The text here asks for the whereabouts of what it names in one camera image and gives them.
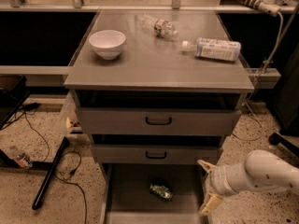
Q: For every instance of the water bottle on floor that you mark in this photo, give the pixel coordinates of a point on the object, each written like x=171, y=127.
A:
x=20, y=157

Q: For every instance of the grey drawer cabinet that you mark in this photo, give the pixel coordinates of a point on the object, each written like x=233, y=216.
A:
x=151, y=73

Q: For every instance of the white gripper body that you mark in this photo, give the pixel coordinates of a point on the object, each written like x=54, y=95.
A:
x=217, y=180

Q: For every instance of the grey middle drawer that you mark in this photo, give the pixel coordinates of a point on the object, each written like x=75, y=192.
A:
x=143, y=154

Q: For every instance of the white ceramic bowl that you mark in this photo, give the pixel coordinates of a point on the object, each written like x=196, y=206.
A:
x=108, y=44

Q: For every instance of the green crushed can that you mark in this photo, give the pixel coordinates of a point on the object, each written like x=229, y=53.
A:
x=161, y=190

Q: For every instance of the black box at left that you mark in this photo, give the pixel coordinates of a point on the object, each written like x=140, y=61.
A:
x=13, y=92

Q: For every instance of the black table leg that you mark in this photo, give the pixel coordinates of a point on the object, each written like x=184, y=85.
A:
x=37, y=203

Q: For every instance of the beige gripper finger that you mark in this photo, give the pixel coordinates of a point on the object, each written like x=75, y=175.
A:
x=211, y=203
x=208, y=167

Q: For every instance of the grey bottom drawer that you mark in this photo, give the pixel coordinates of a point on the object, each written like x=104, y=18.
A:
x=127, y=198

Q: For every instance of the clear plastic water bottle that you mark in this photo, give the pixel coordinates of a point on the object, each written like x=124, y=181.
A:
x=157, y=26

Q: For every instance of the grey drawer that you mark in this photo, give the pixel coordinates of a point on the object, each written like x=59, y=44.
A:
x=143, y=154
x=95, y=120
x=127, y=198

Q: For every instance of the black office chair base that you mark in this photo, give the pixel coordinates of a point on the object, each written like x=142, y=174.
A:
x=275, y=139

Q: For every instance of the white labelled plastic bottle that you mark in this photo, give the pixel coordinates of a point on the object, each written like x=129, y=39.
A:
x=214, y=49

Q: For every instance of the white power strip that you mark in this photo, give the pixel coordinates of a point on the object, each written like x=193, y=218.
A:
x=265, y=6

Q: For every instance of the clear plastic bag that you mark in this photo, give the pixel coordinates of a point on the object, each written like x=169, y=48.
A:
x=68, y=122

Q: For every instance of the grey top drawer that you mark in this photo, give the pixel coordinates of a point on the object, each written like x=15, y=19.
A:
x=95, y=120

